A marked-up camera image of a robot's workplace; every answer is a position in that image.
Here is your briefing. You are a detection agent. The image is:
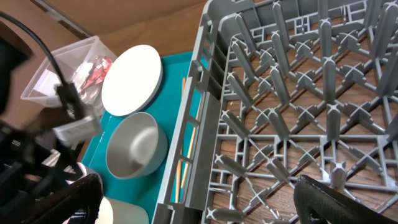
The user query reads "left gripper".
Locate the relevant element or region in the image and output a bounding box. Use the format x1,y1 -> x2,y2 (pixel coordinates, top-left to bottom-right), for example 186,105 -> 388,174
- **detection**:
1,121 -> 78,205

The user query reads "teal plastic tray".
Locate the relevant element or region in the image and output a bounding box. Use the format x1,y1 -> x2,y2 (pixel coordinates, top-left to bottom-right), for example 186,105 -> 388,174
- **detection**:
82,52 -> 192,223

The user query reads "large pink plate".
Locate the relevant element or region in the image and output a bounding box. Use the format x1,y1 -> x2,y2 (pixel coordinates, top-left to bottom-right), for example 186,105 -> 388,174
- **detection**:
101,45 -> 163,116

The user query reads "white cup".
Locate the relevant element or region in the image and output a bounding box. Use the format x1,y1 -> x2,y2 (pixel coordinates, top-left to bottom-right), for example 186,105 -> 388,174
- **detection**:
94,197 -> 149,224

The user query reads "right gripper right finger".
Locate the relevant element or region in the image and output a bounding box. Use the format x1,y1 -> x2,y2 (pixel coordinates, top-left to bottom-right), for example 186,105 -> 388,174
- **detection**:
294,175 -> 397,224

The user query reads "red snack wrapper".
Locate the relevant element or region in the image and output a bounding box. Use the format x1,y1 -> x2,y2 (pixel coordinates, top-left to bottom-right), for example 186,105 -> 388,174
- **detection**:
80,56 -> 113,93

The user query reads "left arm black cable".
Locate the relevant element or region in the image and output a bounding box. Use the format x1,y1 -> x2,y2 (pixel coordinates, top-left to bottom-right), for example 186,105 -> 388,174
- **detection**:
0,11 -> 86,122

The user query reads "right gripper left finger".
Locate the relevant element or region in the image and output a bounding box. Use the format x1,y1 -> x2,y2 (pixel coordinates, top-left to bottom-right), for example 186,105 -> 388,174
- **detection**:
1,174 -> 103,224

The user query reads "wooden chopstick near rack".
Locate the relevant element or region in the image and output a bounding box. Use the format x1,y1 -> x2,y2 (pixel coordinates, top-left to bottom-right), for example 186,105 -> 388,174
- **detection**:
180,109 -> 200,188

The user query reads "grey dishwasher rack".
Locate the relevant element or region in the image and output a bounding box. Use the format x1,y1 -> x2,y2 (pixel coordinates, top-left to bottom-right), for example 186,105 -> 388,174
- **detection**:
152,1 -> 397,223

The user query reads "clear plastic bin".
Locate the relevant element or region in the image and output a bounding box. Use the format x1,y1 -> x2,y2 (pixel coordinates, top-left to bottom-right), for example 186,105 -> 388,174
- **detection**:
21,36 -> 117,116

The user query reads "grey bowl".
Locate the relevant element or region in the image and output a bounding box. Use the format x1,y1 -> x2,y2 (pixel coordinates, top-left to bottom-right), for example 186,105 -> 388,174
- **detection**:
106,112 -> 168,179

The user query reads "wooden chopstick inner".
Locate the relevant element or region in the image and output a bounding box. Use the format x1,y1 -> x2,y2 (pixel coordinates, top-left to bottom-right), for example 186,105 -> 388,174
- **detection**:
175,78 -> 186,203

